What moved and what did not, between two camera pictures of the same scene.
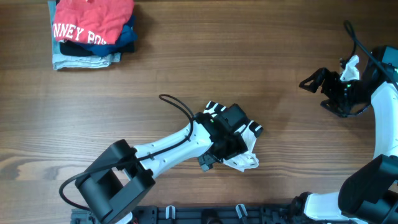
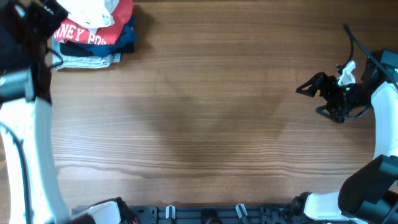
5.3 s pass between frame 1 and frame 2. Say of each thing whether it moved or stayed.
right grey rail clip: stayed
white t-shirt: moved
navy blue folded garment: stayed
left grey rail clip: stayed
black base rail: stayed
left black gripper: moved
